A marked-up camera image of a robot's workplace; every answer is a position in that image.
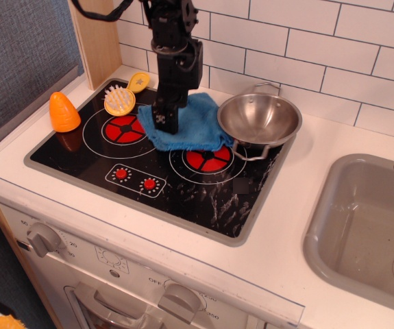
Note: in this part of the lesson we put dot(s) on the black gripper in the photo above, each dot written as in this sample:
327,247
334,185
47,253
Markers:
179,70

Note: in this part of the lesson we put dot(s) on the blue towel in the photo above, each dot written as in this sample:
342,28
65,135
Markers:
198,127

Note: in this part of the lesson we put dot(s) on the steel bowl with handles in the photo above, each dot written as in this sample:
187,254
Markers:
258,121

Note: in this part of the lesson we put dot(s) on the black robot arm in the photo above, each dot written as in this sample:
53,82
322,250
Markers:
171,22

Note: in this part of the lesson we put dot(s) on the yellow dish brush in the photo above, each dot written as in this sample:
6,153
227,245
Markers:
120,101

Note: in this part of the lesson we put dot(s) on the black toy stove top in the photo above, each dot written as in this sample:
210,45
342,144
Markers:
217,194

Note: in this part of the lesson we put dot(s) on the orange toy carrot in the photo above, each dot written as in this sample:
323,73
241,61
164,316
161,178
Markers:
63,114

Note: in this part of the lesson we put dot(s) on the left grey oven knob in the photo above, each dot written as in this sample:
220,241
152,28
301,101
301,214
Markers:
43,239

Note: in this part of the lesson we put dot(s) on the grey oven knob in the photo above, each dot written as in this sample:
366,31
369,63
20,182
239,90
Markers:
43,239
180,302

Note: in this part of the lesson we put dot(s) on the right grey oven knob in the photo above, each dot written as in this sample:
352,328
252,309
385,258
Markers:
180,302

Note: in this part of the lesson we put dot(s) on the grey sink basin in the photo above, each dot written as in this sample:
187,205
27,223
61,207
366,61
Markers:
350,240

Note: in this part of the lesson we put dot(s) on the orange fuzzy object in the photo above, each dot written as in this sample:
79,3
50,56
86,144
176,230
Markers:
9,322

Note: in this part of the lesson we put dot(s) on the grey oven door handle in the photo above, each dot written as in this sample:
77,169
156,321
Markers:
110,308

